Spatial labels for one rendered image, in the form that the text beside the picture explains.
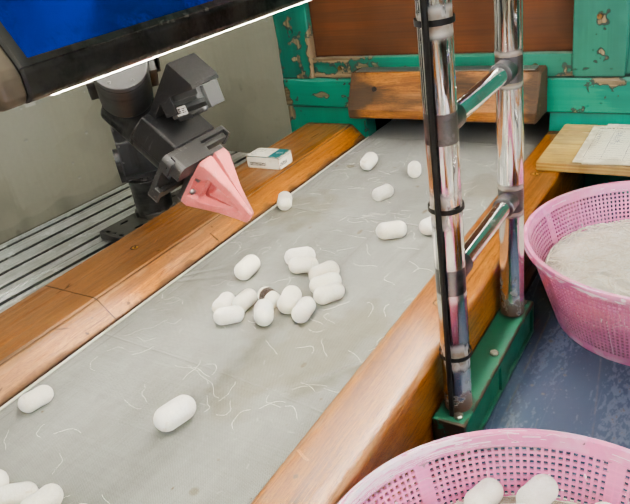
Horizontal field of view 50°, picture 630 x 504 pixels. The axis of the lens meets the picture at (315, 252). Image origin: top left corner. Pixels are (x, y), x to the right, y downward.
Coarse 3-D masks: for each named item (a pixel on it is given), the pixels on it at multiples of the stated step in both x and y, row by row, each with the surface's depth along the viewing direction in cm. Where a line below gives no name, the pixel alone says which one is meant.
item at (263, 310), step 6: (258, 300) 68; (264, 300) 68; (258, 306) 67; (264, 306) 67; (270, 306) 68; (258, 312) 66; (264, 312) 66; (270, 312) 67; (258, 318) 66; (264, 318) 66; (270, 318) 67; (258, 324) 67; (264, 324) 67
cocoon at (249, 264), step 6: (246, 258) 76; (252, 258) 77; (258, 258) 77; (240, 264) 76; (246, 264) 76; (252, 264) 76; (258, 264) 77; (234, 270) 76; (240, 270) 75; (246, 270) 75; (252, 270) 76; (240, 276) 75; (246, 276) 75
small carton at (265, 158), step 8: (256, 152) 102; (264, 152) 101; (272, 152) 101; (280, 152) 100; (288, 152) 101; (248, 160) 102; (256, 160) 101; (264, 160) 100; (272, 160) 99; (280, 160) 99; (288, 160) 101; (264, 168) 101; (272, 168) 100; (280, 168) 99
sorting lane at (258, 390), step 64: (320, 192) 96; (320, 256) 79; (384, 256) 77; (128, 320) 72; (192, 320) 70; (320, 320) 67; (384, 320) 65; (64, 384) 64; (128, 384) 62; (192, 384) 61; (256, 384) 59; (320, 384) 58; (0, 448) 57; (64, 448) 56; (128, 448) 54; (192, 448) 53; (256, 448) 52
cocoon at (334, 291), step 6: (336, 282) 69; (318, 288) 69; (324, 288) 69; (330, 288) 69; (336, 288) 69; (342, 288) 69; (318, 294) 68; (324, 294) 68; (330, 294) 68; (336, 294) 69; (342, 294) 69; (318, 300) 68; (324, 300) 68; (330, 300) 69
